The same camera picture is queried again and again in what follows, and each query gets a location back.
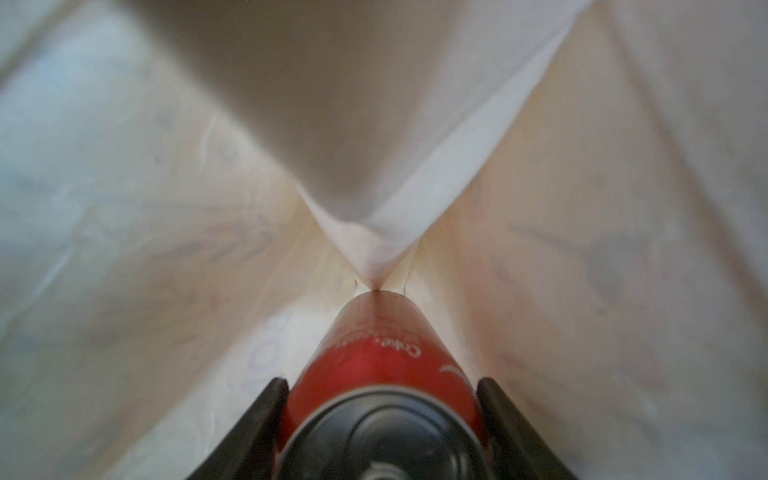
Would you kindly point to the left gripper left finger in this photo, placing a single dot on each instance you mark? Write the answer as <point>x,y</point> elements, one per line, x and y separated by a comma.
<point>248,450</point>

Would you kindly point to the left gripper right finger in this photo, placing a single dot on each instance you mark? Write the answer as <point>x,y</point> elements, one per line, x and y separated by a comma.
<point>519,452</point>

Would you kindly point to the red cola can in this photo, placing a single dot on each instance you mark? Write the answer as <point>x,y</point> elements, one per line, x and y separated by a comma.
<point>382,398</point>

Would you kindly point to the cream canvas tote bag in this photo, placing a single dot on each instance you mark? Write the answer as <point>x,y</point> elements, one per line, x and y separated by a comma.
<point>607,265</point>

